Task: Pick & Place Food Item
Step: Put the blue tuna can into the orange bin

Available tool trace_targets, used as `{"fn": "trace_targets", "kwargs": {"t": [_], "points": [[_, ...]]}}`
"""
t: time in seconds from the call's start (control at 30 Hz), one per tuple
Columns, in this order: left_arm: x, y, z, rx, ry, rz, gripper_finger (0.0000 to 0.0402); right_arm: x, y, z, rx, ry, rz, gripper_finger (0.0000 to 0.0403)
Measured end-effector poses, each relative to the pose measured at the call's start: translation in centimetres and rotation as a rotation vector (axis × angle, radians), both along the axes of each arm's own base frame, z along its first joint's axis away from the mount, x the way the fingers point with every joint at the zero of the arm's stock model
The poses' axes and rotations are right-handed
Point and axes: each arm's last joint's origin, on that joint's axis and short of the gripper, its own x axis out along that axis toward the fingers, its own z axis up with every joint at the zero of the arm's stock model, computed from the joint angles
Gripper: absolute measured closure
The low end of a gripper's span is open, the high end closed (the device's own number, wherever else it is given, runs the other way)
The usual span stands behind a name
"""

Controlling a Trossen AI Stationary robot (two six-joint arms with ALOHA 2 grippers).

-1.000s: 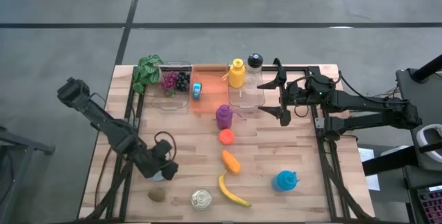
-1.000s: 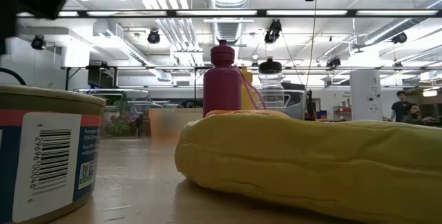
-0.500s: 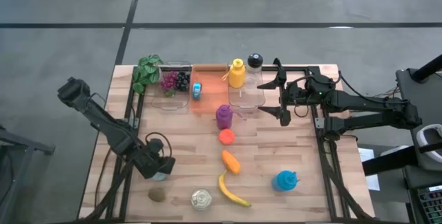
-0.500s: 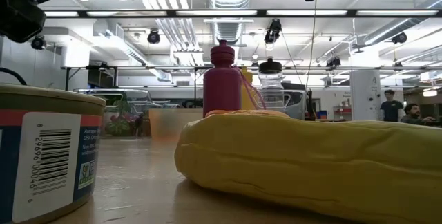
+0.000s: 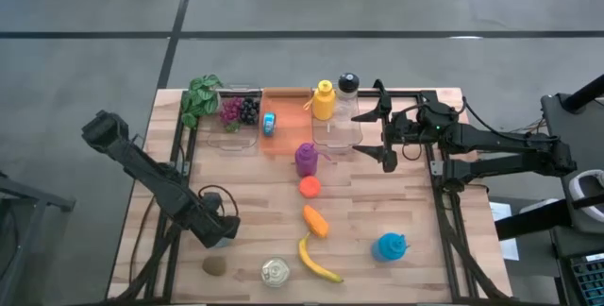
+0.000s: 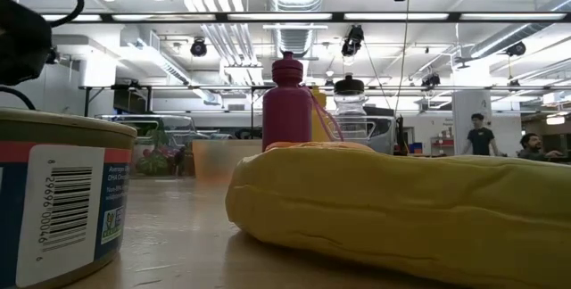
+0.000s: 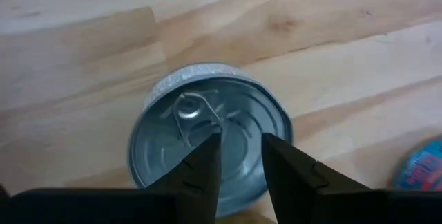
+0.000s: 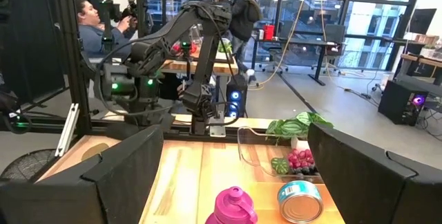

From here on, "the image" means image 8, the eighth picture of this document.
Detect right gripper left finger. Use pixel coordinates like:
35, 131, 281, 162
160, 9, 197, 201
0, 125, 165, 224

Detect clear plastic bin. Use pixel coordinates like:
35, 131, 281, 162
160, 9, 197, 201
236, 125, 325, 183

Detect green striped potted plant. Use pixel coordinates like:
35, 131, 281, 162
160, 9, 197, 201
265, 111, 334, 176

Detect silver aluminium bracket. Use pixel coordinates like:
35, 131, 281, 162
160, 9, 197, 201
55, 102, 80, 158

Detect black handheld device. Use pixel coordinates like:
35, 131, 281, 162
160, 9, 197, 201
99, 0, 148, 24

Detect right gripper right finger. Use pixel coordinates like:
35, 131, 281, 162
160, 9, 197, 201
307, 123, 442, 224

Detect black desk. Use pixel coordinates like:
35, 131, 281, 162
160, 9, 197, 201
251, 37, 346, 87

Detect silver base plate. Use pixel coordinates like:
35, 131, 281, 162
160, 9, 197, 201
209, 109, 227, 138

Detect red toy grapes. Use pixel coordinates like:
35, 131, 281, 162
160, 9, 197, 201
287, 149, 314, 169

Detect red cup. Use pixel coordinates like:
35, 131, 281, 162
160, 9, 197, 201
263, 24, 276, 41

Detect wooden table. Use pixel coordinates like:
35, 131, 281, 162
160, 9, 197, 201
160, 49, 240, 77

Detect tin can blue label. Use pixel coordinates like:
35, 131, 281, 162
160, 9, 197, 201
277, 180, 325, 224

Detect magenta squeeze bottle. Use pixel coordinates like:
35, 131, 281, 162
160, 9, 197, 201
205, 186, 259, 224

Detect black floor fan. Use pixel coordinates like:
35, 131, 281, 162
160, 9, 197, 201
0, 149, 56, 183

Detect black monitor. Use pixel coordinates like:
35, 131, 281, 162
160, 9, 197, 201
409, 8, 438, 35

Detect black desktop computer tower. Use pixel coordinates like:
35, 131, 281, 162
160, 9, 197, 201
378, 80, 430, 127
226, 75, 249, 118

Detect person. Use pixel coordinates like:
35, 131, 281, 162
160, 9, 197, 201
229, 0, 264, 80
75, 0, 139, 59

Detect dark toy grapes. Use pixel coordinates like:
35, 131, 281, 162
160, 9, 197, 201
293, 166, 318, 177

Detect wooden desk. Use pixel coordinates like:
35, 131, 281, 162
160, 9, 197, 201
400, 53, 442, 86

